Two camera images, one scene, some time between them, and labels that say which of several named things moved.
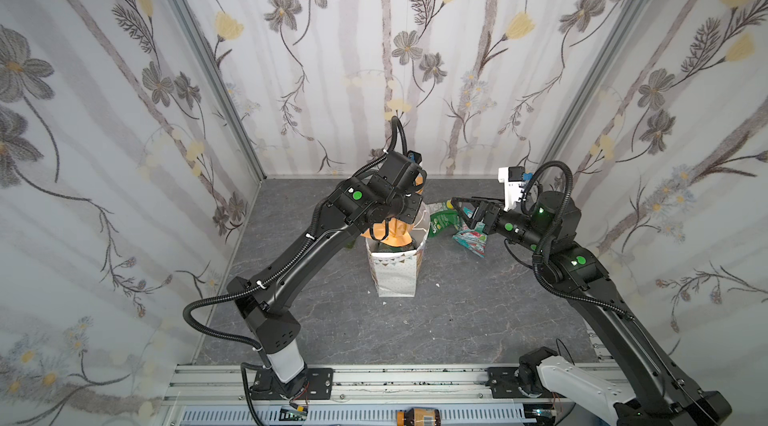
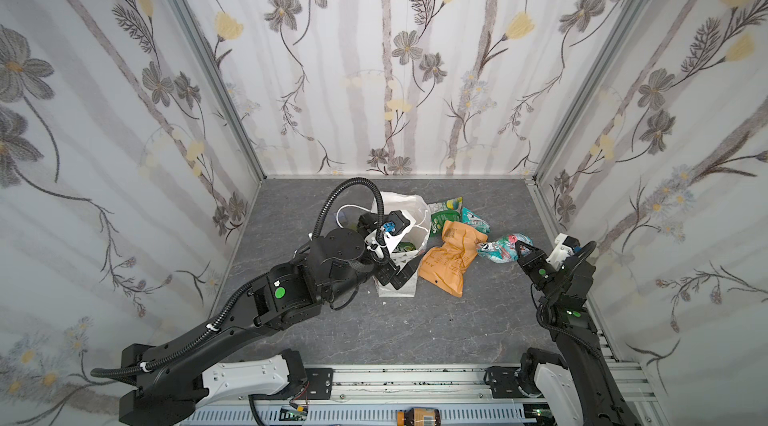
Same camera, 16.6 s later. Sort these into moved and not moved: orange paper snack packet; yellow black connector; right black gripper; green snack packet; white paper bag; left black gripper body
Moved: left black gripper body; orange paper snack packet; right black gripper
Not moved: green snack packet; white paper bag; yellow black connector
